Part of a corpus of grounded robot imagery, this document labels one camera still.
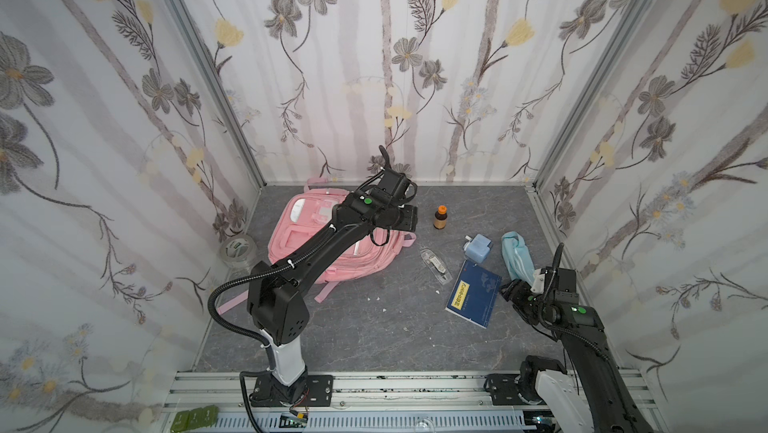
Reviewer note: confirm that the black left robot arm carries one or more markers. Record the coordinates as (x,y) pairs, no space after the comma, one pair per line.
(287,378)

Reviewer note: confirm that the green circuit board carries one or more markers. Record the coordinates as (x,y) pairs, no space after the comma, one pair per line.
(194,419)

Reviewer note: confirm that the light blue cloth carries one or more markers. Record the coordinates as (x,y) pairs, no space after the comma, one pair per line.
(517,258)

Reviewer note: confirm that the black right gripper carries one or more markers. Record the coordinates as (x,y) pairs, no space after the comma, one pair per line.
(522,297)

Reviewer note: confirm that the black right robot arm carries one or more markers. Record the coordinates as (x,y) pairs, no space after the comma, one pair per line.
(557,309)

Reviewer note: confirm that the small brown orange-capped bottle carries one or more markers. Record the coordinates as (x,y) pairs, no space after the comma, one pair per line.
(440,217)

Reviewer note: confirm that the pink student backpack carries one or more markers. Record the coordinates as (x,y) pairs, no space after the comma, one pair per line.
(279,286)

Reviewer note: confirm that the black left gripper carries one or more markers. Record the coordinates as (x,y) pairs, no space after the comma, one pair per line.
(393,181)

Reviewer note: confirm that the clear plastic pencil case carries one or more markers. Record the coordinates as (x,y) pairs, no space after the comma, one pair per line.
(436,266)

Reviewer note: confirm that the blue notebook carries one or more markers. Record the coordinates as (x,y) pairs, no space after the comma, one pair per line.
(474,294)

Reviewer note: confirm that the aluminium mounting rail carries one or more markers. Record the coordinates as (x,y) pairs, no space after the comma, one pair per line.
(454,401)

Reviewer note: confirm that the clear tape roll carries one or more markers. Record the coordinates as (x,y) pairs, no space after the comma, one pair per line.
(239,252)

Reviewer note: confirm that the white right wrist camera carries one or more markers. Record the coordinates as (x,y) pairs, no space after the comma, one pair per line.
(539,281)

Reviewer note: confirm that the light blue ink bottle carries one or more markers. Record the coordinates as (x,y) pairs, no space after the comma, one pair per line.
(477,248)

